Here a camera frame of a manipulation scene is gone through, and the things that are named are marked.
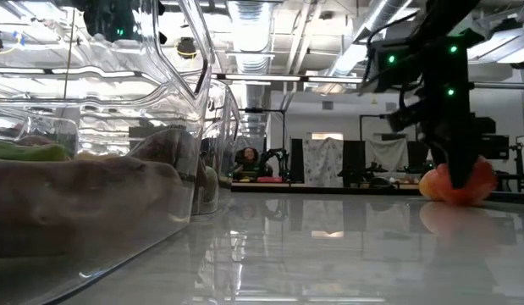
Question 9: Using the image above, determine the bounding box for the black tripod stand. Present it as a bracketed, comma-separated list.
[510, 142, 524, 192]

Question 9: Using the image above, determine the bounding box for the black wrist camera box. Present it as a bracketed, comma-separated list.
[359, 36, 424, 94]

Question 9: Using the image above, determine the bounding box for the clear plastic container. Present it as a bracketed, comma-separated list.
[191, 78, 242, 216]
[0, 0, 216, 305]

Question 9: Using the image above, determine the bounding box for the patterned white cloth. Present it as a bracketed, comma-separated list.
[302, 137, 345, 188]

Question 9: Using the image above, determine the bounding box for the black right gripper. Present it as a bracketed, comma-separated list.
[387, 28, 498, 191]

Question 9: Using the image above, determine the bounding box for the black metal table frame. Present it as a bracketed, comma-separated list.
[230, 187, 524, 205]

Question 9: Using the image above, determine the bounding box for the green lime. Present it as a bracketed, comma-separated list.
[201, 165, 220, 203]

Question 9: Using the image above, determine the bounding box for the wooden background table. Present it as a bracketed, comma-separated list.
[230, 181, 422, 190]

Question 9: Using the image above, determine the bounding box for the black wall monitor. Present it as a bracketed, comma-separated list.
[477, 134, 510, 161]

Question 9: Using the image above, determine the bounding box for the person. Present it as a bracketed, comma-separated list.
[234, 147, 262, 182]

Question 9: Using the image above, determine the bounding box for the green cucumber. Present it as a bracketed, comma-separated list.
[0, 141, 70, 163]

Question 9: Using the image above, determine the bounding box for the orange red round fruit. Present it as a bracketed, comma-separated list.
[418, 155, 499, 208]

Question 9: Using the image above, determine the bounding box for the black metal stand frame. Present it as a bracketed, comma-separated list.
[240, 107, 288, 183]
[358, 113, 392, 143]

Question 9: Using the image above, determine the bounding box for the plain white cloth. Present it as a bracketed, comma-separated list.
[365, 138, 410, 173]

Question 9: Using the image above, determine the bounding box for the grey patterned cloth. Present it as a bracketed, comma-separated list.
[234, 135, 267, 150]

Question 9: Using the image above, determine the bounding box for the glossy white table board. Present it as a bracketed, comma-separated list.
[0, 188, 524, 305]

